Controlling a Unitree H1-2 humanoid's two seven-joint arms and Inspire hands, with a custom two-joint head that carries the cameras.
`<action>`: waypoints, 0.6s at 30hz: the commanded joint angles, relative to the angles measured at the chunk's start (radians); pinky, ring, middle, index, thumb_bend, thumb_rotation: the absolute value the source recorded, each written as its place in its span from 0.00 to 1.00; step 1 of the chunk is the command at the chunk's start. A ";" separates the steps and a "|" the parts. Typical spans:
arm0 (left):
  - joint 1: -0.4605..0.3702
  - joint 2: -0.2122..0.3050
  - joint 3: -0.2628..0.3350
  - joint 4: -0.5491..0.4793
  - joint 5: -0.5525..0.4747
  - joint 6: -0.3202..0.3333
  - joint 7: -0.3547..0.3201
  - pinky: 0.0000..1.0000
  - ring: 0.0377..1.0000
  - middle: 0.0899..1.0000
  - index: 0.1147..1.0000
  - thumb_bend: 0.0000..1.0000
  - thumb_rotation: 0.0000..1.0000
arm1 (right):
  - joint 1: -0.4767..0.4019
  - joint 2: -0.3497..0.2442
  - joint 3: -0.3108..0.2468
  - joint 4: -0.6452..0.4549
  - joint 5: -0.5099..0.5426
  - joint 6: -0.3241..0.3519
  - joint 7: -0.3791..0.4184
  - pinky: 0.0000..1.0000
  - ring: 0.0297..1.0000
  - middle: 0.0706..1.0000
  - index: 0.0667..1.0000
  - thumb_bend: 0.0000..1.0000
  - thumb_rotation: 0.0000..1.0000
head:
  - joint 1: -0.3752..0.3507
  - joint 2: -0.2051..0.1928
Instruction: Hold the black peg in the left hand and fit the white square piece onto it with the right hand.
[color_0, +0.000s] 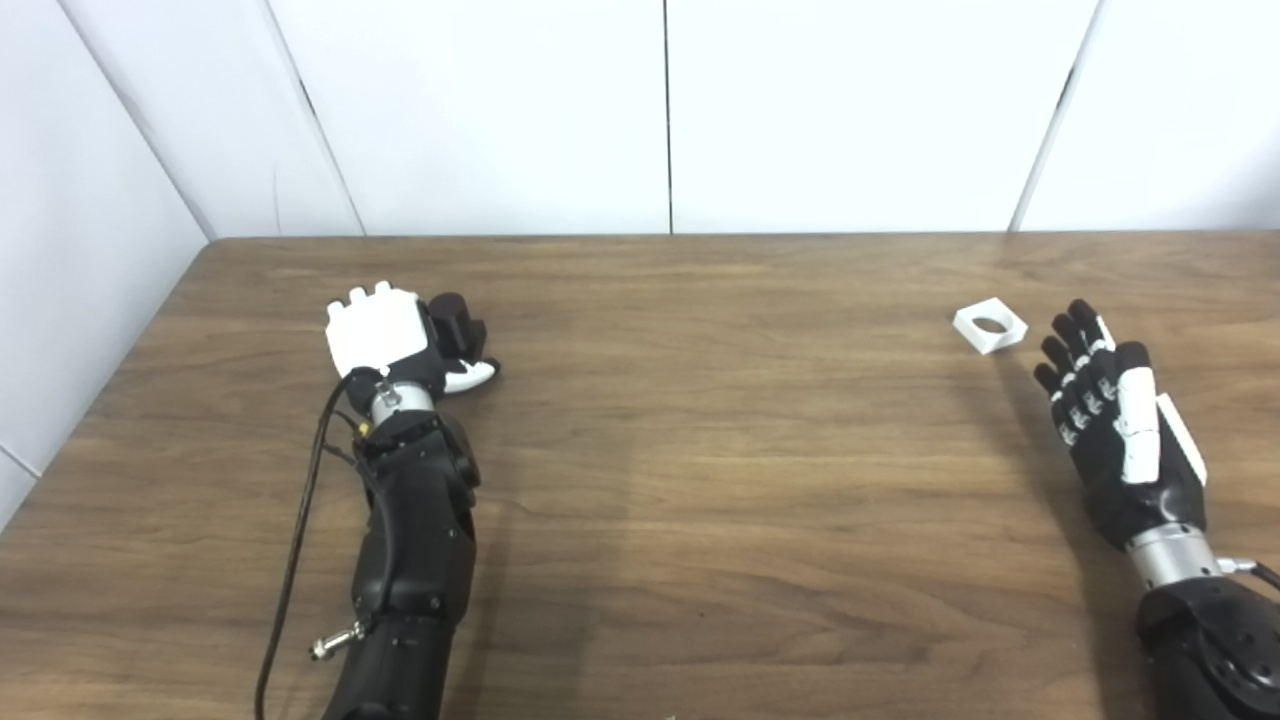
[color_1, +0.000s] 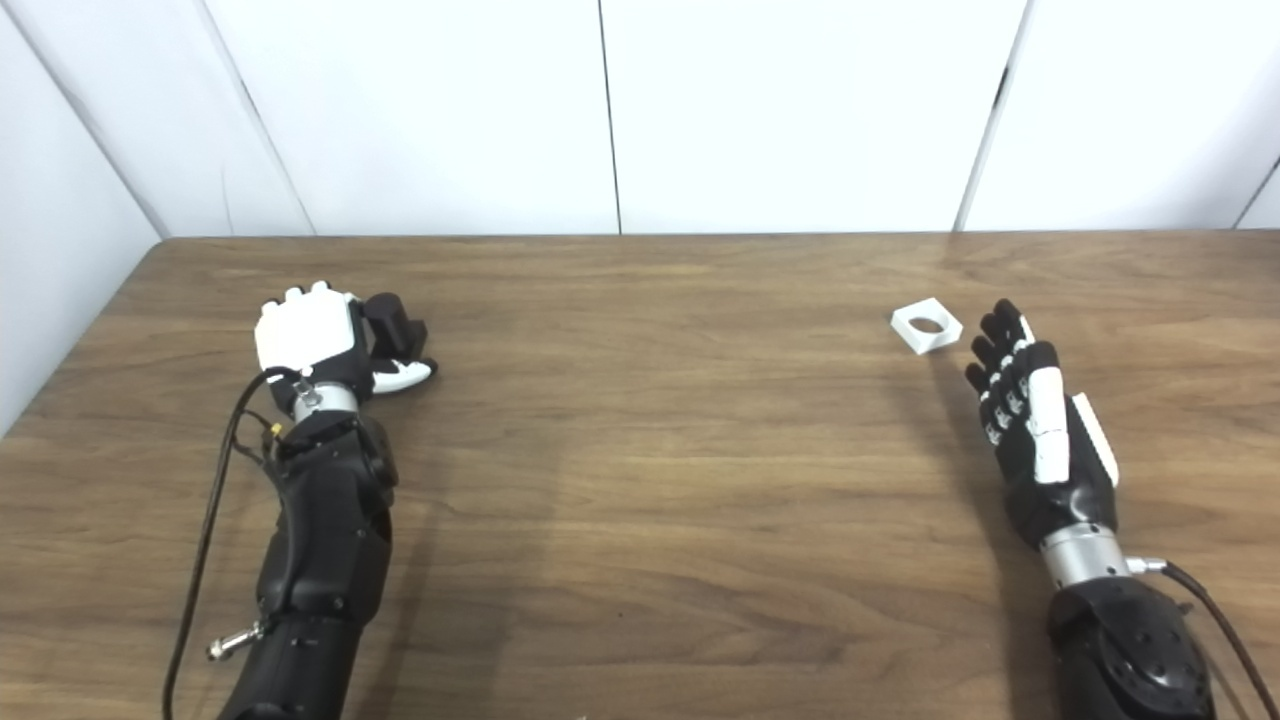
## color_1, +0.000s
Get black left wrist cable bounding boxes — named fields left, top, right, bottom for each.
left=162, top=368, right=301, bottom=720

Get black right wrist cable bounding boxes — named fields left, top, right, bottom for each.
left=1125, top=557, right=1280, bottom=720

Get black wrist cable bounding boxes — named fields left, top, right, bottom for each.
left=1125, top=557, right=1280, bottom=720
left=162, top=368, right=301, bottom=720

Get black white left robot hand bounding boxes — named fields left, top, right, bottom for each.
left=254, top=282, right=439, bottom=423

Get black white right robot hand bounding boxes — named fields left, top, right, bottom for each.
left=965, top=298, right=1131, bottom=589

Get white square piece with hole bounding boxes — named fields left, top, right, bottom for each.
left=890, top=297, right=964, bottom=356

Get thin yellow-tipped left arm wire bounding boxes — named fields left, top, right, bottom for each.
left=240, top=405, right=291, bottom=471

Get black peg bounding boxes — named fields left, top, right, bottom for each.
left=362, top=293, right=431, bottom=361

